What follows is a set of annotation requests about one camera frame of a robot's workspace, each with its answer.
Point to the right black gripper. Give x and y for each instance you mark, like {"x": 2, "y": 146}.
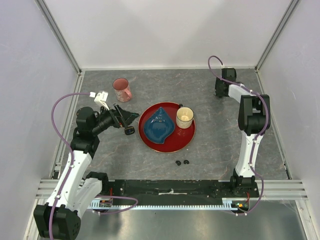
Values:
{"x": 218, "y": 92}

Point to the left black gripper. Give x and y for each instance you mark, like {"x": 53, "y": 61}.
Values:
{"x": 118, "y": 115}

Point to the black earbud charging case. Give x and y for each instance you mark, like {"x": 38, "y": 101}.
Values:
{"x": 129, "y": 130}

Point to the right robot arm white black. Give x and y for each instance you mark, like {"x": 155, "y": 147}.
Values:
{"x": 253, "y": 121}

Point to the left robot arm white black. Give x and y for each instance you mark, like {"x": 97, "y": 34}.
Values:
{"x": 60, "y": 217}

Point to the pink floral mug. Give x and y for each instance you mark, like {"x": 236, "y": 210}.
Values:
{"x": 122, "y": 90}

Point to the blue shell-shaped dish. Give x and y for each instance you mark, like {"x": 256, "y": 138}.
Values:
{"x": 159, "y": 126}

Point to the beige ceramic cup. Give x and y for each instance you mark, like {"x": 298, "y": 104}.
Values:
{"x": 184, "y": 117}

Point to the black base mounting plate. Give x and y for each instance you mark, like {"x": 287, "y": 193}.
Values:
{"x": 172, "y": 192}

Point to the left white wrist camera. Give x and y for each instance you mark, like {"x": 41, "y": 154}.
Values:
{"x": 100, "y": 98}

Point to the left aluminium frame post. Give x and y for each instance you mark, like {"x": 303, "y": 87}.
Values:
{"x": 58, "y": 34}

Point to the aluminium frame post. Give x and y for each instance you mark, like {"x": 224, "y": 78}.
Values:
{"x": 58, "y": 34}
{"x": 277, "y": 33}

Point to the right aluminium frame post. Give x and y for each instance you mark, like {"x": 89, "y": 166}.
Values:
{"x": 277, "y": 33}

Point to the slotted grey cable duct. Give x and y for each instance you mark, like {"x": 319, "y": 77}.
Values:
{"x": 226, "y": 205}

